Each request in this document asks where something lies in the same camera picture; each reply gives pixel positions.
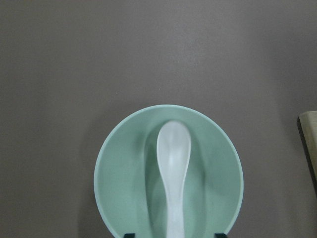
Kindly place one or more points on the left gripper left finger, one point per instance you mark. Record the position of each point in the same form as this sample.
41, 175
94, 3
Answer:
129, 235

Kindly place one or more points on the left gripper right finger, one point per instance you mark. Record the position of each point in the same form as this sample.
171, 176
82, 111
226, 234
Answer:
220, 235

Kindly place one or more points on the white ceramic spoon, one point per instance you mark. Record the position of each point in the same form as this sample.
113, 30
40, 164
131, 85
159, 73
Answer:
173, 156

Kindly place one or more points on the mint green bowl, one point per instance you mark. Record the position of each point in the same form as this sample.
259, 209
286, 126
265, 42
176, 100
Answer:
128, 187

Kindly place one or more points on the bamboo cutting board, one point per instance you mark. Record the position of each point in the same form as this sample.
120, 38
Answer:
307, 126

